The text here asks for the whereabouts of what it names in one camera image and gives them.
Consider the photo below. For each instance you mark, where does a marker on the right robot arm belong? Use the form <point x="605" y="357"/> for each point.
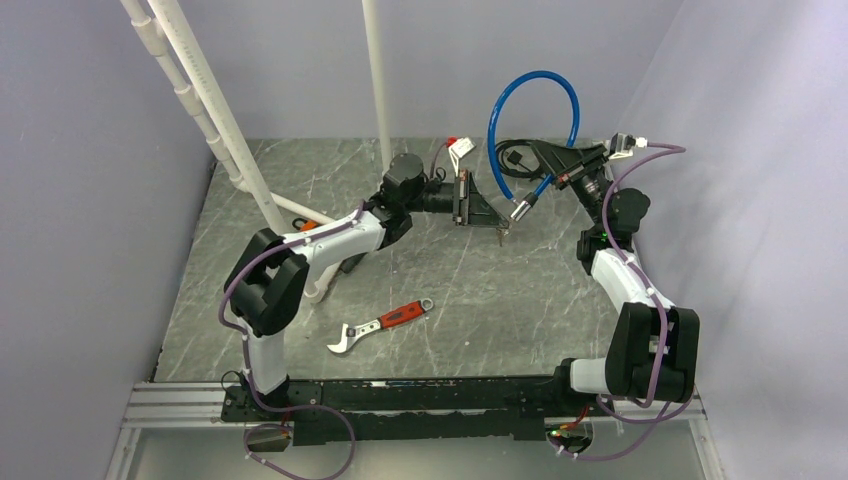
<point x="652" y="355"/>

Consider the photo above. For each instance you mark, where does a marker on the red handled adjustable wrench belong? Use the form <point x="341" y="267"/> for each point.
<point x="351" y="334"/>

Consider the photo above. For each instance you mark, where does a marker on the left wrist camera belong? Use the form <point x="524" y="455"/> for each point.
<point x="458" y="148"/>

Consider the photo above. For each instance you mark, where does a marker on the white PVC pipe frame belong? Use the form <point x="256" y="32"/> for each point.
<point x="163" y="29"/>

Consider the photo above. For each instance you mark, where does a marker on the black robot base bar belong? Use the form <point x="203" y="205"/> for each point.
<point x="320" y="411"/>

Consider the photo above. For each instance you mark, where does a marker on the aluminium rail frame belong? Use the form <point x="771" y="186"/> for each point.
<point x="168" y="406"/>

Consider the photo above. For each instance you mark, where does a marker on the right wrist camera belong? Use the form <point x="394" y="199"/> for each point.
<point x="622" y="145"/>

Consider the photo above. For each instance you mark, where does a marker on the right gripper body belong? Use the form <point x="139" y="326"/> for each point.
<point x="587" y="178"/>

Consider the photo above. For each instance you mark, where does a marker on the blue cable lock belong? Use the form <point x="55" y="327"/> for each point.
<point x="550" y="116"/>

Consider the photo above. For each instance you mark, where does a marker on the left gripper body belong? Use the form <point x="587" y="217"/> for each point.
<point x="460" y="192"/>

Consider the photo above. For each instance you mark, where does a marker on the orange black padlock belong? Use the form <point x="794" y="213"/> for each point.
<point x="301" y="224"/>

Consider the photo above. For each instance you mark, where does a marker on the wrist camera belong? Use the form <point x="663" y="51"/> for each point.
<point x="622" y="145"/>
<point x="458" y="148"/>

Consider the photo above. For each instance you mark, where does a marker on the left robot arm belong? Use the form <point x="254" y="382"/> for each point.
<point x="262" y="294"/>

